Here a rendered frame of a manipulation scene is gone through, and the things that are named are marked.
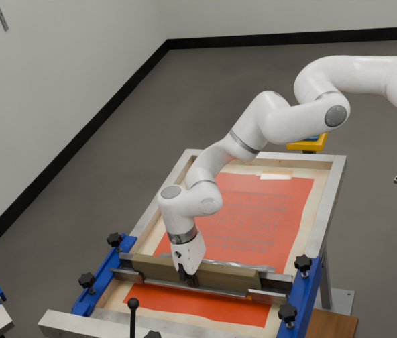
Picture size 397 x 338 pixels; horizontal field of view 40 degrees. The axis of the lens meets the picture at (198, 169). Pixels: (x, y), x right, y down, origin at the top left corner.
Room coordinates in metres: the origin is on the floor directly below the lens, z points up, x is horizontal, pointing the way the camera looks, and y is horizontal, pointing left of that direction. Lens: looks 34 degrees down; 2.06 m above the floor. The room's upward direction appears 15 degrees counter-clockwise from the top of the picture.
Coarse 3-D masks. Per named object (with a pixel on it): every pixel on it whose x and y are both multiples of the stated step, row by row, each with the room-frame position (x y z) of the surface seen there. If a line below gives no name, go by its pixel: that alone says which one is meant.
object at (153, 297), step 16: (224, 176) 1.55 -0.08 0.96; (240, 176) 1.53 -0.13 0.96; (208, 256) 1.19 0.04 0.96; (144, 288) 1.13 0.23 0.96; (160, 288) 1.11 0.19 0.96; (176, 288) 1.09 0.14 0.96; (144, 304) 1.07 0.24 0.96; (160, 304) 1.05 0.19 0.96; (176, 304) 1.04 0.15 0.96; (192, 304) 1.02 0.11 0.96
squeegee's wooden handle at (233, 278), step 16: (144, 256) 1.14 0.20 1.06; (160, 256) 1.12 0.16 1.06; (144, 272) 1.12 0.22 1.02; (160, 272) 1.10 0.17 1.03; (176, 272) 1.07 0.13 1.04; (208, 272) 1.02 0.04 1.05; (224, 272) 1.00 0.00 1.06; (240, 272) 0.99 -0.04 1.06; (256, 272) 0.98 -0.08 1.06; (224, 288) 1.01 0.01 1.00; (240, 288) 0.98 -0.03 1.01; (256, 288) 0.96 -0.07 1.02
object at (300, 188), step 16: (256, 176) 1.51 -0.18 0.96; (272, 192) 1.40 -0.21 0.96; (288, 192) 1.38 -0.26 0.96; (304, 192) 1.36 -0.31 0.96; (288, 208) 1.31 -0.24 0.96; (288, 224) 1.24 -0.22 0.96; (288, 240) 1.17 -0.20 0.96; (224, 256) 1.17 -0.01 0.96; (240, 256) 1.15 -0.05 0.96; (256, 256) 1.14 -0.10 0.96; (272, 256) 1.12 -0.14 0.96; (208, 304) 1.01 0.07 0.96; (224, 304) 0.99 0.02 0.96; (240, 304) 0.98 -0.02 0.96; (256, 304) 0.97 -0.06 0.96; (224, 320) 0.95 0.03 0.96; (240, 320) 0.93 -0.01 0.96; (256, 320) 0.92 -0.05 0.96
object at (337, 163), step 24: (312, 168) 1.47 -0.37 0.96; (336, 168) 1.39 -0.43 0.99; (336, 192) 1.28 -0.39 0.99; (144, 216) 1.40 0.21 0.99; (144, 240) 1.33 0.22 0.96; (312, 240) 1.11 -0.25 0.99; (96, 312) 1.05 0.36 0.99; (120, 312) 1.03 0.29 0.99; (192, 336) 0.89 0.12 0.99; (216, 336) 0.87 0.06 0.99; (240, 336) 0.86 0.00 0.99
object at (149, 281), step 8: (144, 280) 1.11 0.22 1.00; (152, 280) 1.11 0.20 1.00; (160, 280) 1.10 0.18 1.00; (184, 288) 1.05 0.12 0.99; (192, 288) 1.04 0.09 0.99; (200, 288) 1.03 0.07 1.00; (208, 288) 1.03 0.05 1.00; (216, 288) 1.02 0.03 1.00; (232, 296) 0.98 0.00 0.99; (240, 296) 0.97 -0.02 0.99
